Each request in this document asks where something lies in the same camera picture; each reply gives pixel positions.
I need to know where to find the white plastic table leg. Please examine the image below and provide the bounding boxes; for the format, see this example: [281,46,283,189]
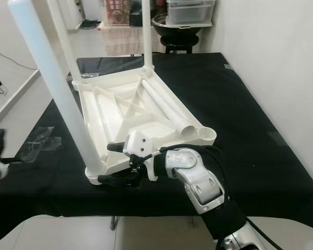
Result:
[142,0,153,73]
[46,0,83,84]
[8,0,106,177]
[141,78,199,139]

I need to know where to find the white plastic table top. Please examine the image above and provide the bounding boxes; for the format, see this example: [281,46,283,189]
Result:
[72,69,218,184]

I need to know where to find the beige patterned bench cloth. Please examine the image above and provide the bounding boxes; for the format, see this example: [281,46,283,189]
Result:
[99,25,147,57]

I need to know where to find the black tablecloth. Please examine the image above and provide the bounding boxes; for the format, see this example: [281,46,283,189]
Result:
[0,52,313,248]

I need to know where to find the black round stool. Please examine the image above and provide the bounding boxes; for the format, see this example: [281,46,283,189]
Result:
[161,34,199,54]

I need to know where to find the black bag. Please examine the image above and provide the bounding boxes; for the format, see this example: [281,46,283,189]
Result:
[129,0,144,27]

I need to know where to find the orange-lidded storage box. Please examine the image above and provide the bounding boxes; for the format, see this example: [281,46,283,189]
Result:
[105,0,132,26]

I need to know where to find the clear plastic storage box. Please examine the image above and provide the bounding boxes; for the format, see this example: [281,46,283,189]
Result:
[166,0,215,27]

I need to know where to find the grey metal table frame leg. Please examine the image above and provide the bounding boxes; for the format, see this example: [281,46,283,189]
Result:
[110,216,121,231]

